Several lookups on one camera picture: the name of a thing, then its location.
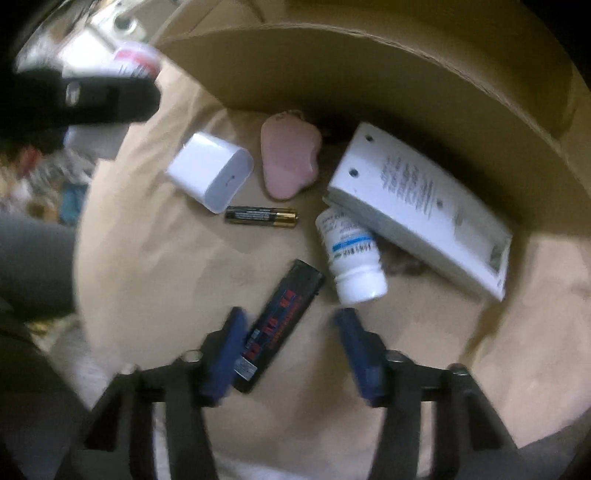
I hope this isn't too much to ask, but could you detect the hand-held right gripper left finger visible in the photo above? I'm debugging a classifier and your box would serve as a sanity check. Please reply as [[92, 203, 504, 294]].
[[55, 307, 250, 480]]

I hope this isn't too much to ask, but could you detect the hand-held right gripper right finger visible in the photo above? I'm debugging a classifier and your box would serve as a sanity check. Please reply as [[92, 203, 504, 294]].
[[333, 307, 518, 480]]

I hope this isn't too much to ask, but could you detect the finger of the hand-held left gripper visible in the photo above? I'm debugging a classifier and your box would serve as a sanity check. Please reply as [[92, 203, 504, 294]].
[[60, 74, 161, 125]]

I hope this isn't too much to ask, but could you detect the white bottle with red label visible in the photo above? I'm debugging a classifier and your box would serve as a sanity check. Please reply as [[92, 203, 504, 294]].
[[113, 41, 163, 80]]

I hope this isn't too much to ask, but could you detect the black lighter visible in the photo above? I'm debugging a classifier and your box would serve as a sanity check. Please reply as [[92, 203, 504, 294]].
[[232, 259, 325, 394]]

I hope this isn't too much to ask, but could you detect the white pill bottle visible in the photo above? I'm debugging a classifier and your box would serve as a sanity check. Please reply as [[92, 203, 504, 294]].
[[315, 206, 389, 306]]

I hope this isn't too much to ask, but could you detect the white charger adapter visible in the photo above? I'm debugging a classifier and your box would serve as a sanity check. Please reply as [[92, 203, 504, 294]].
[[165, 131, 255, 214]]

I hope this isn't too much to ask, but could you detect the black and gold battery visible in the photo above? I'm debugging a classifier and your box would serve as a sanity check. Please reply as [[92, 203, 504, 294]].
[[225, 206, 299, 230]]

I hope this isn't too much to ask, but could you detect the white battery charger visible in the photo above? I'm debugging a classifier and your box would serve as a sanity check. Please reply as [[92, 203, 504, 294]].
[[323, 121, 513, 302]]

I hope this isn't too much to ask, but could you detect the pink perfume bottle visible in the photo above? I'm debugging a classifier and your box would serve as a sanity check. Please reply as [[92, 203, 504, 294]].
[[260, 110, 320, 202]]

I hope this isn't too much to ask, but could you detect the brown cardboard box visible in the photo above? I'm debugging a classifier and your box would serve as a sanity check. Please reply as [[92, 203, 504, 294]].
[[74, 0, 591, 467]]

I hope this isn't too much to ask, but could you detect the person's left forearm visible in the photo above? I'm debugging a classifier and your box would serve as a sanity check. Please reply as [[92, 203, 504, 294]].
[[0, 215, 79, 324]]

